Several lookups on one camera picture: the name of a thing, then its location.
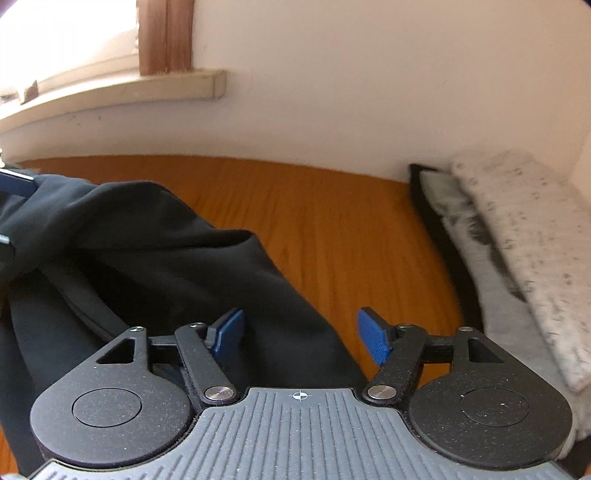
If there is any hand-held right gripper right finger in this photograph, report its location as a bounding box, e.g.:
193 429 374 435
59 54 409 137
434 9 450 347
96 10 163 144
358 307 502 408

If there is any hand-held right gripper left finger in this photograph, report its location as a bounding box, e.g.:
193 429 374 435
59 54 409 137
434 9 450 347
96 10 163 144
93 308 245 408

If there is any dark navy smooth garment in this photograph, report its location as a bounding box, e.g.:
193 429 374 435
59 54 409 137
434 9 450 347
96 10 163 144
0 173 368 474

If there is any white framed window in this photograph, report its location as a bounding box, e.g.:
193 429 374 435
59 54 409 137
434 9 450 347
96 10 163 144
0 0 140 93

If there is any grey speckled folded cloth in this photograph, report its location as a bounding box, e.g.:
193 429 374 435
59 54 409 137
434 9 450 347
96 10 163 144
450 148 591 393

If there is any brown curtain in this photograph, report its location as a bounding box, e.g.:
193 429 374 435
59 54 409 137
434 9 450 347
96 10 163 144
137 0 195 77

